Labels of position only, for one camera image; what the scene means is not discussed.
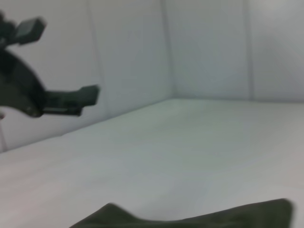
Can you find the dark green FREE T-shirt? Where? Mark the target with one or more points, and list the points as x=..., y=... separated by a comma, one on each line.
x=190, y=218

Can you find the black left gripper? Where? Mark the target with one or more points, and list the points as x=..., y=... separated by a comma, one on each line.
x=19, y=85

